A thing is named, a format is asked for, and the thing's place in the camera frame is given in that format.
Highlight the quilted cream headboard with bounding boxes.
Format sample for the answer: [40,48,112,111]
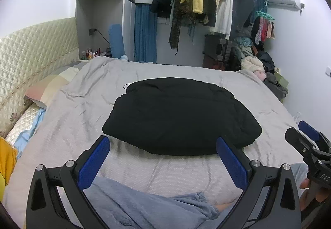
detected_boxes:
[0,17,79,139]

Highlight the blue curtain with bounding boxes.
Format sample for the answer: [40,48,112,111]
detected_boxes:
[134,3,158,64]

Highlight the group of small bottles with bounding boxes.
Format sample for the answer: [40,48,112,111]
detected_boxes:
[80,48,102,61]

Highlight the grey hanging coat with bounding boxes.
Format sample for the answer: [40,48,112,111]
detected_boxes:
[229,0,264,35]

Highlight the pink beige pillow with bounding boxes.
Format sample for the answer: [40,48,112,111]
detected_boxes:
[24,67,79,109]

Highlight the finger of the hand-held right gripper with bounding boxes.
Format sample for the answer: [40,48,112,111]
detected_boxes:
[298,120,331,152]
[285,128,314,157]

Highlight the black hanging jacket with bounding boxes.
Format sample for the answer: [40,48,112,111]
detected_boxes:
[200,0,218,28]

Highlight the black puffer jacket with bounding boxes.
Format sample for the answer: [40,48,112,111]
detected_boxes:
[102,77,262,156]

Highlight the black power adapter with cable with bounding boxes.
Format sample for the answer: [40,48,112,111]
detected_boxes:
[89,28,110,44]

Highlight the yellow cloth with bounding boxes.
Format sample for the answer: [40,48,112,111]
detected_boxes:
[0,137,18,198]

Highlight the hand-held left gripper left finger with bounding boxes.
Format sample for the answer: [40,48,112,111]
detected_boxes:
[25,135,111,229]

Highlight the dark patterned scarf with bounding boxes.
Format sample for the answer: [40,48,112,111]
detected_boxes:
[168,0,207,55]

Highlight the dark dresser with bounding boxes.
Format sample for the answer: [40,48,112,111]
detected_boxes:
[202,34,242,71]

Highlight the green hanger with small clothes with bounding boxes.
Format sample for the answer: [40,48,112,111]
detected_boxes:
[249,1,276,43]

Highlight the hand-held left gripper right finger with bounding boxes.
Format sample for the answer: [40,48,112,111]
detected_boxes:
[216,136,302,229]

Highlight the pile of clothes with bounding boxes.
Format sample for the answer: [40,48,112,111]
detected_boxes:
[235,30,289,101]

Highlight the person's right hand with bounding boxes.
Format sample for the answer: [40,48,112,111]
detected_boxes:
[299,178,331,212]

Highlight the grey duvet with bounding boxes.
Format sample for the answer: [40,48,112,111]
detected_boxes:
[2,57,306,222]

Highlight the green box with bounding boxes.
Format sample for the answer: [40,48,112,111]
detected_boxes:
[273,69,289,90]

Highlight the light blue cloth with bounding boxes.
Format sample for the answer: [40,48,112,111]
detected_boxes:
[14,108,47,152]

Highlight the white hoodie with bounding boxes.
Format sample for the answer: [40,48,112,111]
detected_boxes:
[209,0,233,40]

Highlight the person's blue jeans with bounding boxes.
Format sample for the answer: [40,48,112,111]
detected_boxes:
[84,163,309,229]

